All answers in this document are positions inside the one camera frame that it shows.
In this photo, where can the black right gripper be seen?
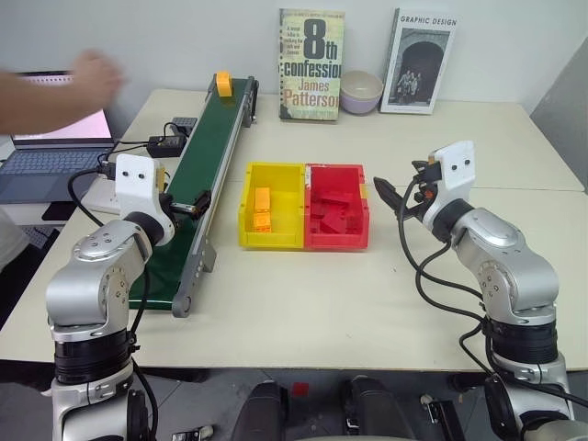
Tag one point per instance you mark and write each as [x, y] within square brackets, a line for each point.
[426, 177]

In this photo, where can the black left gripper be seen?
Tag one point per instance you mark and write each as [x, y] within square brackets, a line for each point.
[165, 201]

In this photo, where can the orange toy block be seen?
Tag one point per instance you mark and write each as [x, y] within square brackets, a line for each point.
[261, 222]
[224, 84]
[263, 199]

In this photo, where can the person's bare forearm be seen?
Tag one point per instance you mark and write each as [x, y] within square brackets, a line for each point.
[32, 103]

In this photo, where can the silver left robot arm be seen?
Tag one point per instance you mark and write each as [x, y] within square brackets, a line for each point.
[87, 275]

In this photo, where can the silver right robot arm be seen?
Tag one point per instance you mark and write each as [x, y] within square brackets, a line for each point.
[505, 257]

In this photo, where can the green conveyor belt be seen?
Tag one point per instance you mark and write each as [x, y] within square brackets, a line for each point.
[202, 156]

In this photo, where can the person's bare hand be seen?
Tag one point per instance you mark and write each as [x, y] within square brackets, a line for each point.
[96, 78]

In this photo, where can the red plastic bin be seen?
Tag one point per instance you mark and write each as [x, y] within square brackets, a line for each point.
[353, 220]

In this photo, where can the red toy block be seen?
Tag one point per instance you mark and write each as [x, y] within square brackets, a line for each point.
[333, 200]
[331, 225]

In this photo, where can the black power adapter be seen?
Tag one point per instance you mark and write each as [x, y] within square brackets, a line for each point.
[166, 145]

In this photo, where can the yellow plastic bin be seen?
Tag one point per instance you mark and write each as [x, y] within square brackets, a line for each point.
[280, 211]

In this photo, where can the white power strip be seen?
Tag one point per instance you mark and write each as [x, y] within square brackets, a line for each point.
[103, 200]

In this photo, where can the lilac bowl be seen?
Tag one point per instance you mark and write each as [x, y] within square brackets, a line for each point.
[360, 94]

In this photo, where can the Graphic Design grey book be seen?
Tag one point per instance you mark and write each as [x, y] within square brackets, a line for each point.
[420, 59]

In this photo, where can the grey laptop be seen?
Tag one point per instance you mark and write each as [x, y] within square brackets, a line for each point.
[50, 161]

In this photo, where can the grey partition panel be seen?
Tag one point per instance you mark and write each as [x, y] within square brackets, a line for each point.
[562, 128]

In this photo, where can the red square floor marker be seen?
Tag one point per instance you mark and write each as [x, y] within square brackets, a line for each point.
[301, 388]

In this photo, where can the dark rounded shape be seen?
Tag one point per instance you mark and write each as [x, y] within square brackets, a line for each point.
[262, 413]
[376, 411]

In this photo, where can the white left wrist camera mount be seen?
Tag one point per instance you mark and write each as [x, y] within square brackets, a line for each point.
[133, 184]

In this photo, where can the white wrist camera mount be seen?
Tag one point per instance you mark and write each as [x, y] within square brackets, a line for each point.
[133, 184]
[457, 174]

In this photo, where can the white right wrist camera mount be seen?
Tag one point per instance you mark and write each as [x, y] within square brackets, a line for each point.
[457, 174]

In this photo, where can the black metal bracket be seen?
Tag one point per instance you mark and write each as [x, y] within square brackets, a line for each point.
[443, 411]

